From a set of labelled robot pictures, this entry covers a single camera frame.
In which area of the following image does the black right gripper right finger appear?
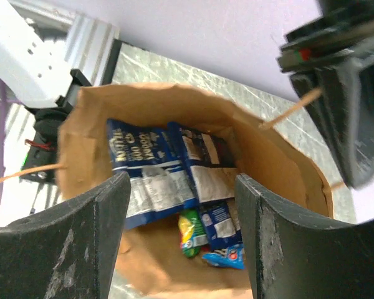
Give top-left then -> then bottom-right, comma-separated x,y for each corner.
235,174 -> 374,298

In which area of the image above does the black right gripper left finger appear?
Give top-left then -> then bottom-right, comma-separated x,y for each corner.
0,173 -> 131,298

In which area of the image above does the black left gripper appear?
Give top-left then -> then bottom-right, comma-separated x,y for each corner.
277,1 -> 374,189

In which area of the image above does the brown paper bag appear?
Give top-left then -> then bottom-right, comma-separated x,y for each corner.
0,81 -> 347,297

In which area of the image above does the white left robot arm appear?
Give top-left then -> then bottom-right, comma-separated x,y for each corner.
0,1 -> 374,197

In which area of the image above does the yellow green snack packet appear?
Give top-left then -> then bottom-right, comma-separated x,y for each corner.
178,209 -> 208,258

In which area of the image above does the dark blue snack packet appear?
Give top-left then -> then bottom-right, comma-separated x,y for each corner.
167,121 -> 237,204
107,119 -> 196,230

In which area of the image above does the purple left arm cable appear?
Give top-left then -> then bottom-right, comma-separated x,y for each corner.
0,77 -> 22,227

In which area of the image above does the aluminium mounting rail frame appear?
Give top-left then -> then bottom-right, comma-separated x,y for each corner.
10,1 -> 122,86

